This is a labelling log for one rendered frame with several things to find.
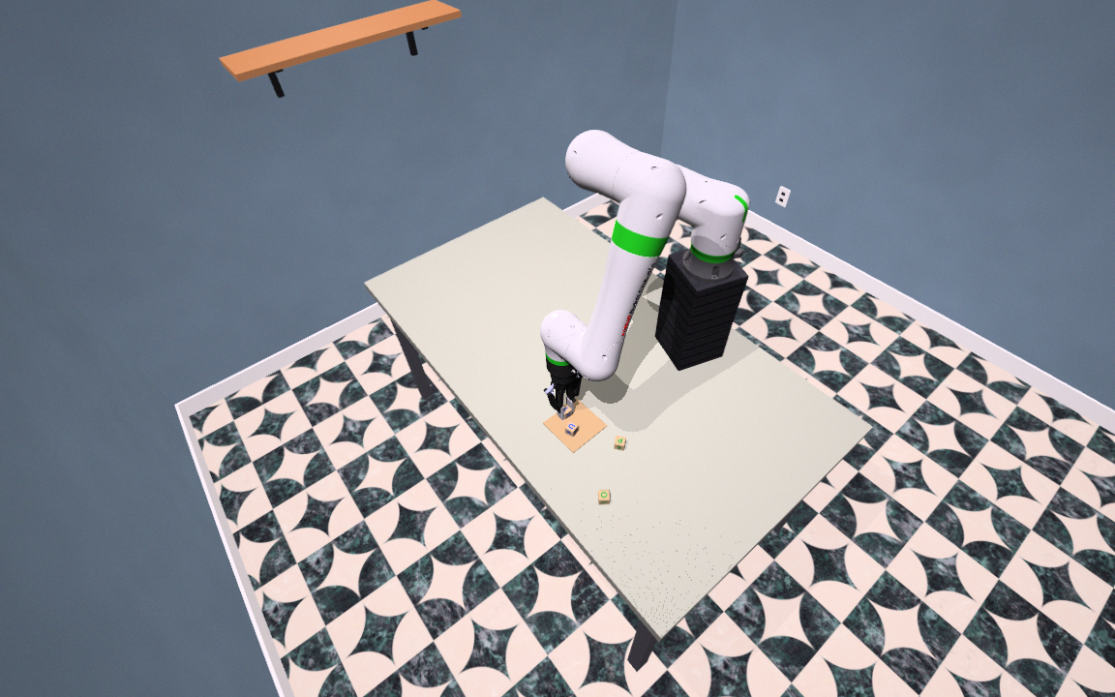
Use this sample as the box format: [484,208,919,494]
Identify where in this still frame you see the peach flat mat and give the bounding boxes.
[543,399,607,453]

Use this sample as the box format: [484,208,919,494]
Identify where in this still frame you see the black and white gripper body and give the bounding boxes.
[550,374,576,391]

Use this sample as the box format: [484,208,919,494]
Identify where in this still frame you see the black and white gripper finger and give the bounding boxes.
[565,371,583,413]
[544,384,566,420]

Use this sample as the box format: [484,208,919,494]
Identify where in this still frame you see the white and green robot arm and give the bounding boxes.
[540,130,750,381]

